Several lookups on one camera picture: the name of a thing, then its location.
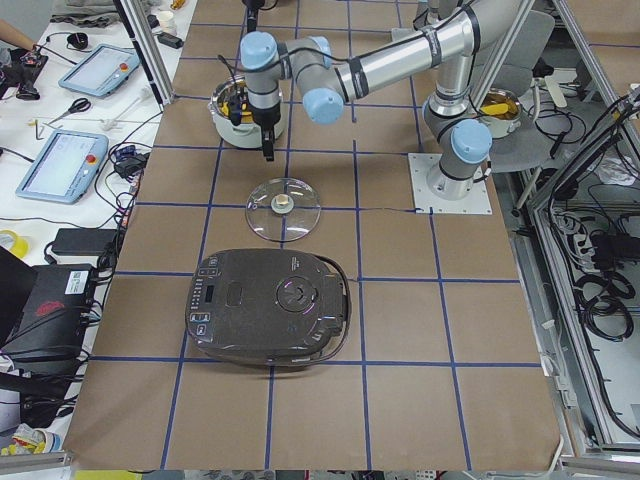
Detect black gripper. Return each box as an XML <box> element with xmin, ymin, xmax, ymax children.
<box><xmin>249</xmin><ymin>103</ymin><xmax>280</xmax><ymax>162</ymax></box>

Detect yellow corn cob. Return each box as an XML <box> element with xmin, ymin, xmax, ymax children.
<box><xmin>221</xmin><ymin>94</ymin><xmax>253</xmax><ymax>126</ymax></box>

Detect glass pot lid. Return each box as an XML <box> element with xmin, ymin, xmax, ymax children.
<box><xmin>245</xmin><ymin>178</ymin><xmax>321</xmax><ymax>242</ymax></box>

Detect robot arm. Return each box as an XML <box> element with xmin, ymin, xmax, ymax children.
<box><xmin>240</xmin><ymin>0</ymin><xmax>525</xmax><ymax>200</ymax></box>

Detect light green cooking pot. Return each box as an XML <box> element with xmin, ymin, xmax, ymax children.
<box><xmin>208</xmin><ymin>75</ymin><xmax>261</xmax><ymax>149</ymax></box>

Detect black rice cooker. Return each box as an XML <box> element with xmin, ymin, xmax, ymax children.
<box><xmin>185</xmin><ymin>249</ymin><xmax>352</xmax><ymax>367</ymax></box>

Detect upper blue teach pendant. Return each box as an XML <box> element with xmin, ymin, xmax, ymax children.
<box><xmin>58</xmin><ymin>44</ymin><xmax>140</xmax><ymax>98</ymax></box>

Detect blue teach pendant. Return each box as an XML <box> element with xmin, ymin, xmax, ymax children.
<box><xmin>58</xmin><ymin>44</ymin><xmax>140</xmax><ymax>98</ymax></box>
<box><xmin>15</xmin><ymin>129</ymin><xmax>109</xmax><ymax>204</ymax></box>

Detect lower blue teach pendant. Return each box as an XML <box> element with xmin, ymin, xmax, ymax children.
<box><xmin>15</xmin><ymin>129</ymin><xmax>109</xmax><ymax>204</ymax></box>

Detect black power brick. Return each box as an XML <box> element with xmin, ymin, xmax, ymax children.
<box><xmin>44</xmin><ymin>228</ymin><xmax>117</xmax><ymax>267</ymax></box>

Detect yellow tape roll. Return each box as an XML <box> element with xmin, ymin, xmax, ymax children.
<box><xmin>0</xmin><ymin>230</ymin><xmax>29</xmax><ymax>259</ymax></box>

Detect black handled scissors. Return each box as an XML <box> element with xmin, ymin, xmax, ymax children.
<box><xmin>51</xmin><ymin>97</ymin><xmax>92</xmax><ymax>123</ymax></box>

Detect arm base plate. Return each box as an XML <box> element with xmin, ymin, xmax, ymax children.
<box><xmin>408</xmin><ymin>153</ymin><xmax>493</xmax><ymax>215</ymax></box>

